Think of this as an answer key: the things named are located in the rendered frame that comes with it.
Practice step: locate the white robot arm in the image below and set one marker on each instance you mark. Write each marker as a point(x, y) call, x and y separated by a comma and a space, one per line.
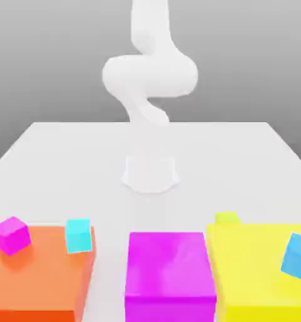
point(150, 75)

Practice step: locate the small lime green cube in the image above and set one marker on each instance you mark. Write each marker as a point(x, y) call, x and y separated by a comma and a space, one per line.
point(226, 217)

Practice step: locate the small cyan cube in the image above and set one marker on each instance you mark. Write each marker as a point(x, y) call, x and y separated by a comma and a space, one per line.
point(78, 236)

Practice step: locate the small magenta cube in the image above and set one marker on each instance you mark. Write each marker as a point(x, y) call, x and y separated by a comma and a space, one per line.
point(11, 236)

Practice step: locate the small blue cube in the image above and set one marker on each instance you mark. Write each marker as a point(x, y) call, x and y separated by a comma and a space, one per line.
point(298, 257)

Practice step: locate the large magenta box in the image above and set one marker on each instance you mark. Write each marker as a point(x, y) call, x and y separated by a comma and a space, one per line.
point(169, 266)

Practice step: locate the large yellow box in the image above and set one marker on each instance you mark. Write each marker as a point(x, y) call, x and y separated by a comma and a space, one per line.
point(250, 271)

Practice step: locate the large orange box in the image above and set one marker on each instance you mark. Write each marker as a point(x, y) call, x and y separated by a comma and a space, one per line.
point(39, 274)

